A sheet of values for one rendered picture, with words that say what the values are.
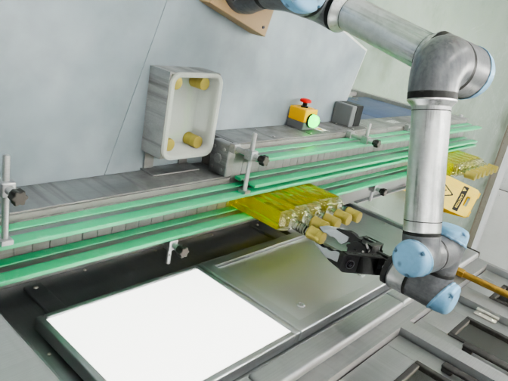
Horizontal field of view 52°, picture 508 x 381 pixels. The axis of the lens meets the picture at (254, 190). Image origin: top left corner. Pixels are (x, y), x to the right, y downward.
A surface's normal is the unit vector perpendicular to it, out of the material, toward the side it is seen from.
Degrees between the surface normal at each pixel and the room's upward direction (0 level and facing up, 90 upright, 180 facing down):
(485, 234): 90
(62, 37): 0
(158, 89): 90
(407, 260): 93
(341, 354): 90
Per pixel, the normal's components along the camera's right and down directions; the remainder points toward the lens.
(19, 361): 0.18, -0.93
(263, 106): 0.73, 0.36
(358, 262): 0.31, 0.30
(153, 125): -0.66, 0.14
